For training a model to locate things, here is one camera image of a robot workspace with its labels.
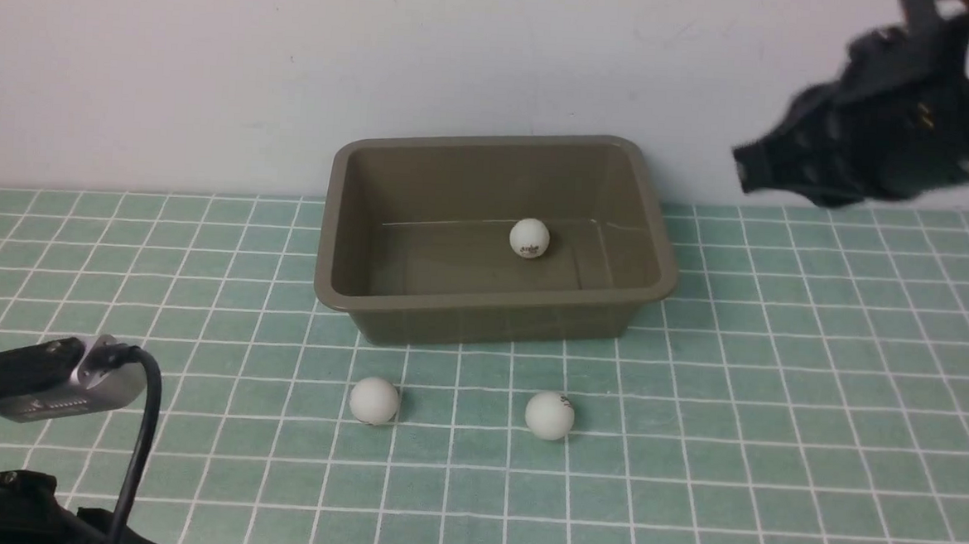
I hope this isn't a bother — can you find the olive green plastic bin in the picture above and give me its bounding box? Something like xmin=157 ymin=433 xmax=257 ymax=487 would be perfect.
xmin=314 ymin=135 xmax=681 ymax=346

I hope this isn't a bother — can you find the white ball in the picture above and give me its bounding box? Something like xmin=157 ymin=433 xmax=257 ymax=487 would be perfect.
xmin=348 ymin=377 xmax=402 ymax=426
xmin=509 ymin=218 xmax=551 ymax=259
xmin=524 ymin=391 xmax=576 ymax=441

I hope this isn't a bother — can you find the black camera cable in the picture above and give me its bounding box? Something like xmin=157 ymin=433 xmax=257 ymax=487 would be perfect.
xmin=97 ymin=344 xmax=166 ymax=544

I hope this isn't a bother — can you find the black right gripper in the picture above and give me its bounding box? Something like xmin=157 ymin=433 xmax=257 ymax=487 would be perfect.
xmin=732 ymin=0 xmax=969 ymax=210

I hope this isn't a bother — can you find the silver wrist camera, left arm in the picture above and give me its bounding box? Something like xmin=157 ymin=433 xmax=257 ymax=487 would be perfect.
xmin=0 ymin=334 xmax=148 ymax=423

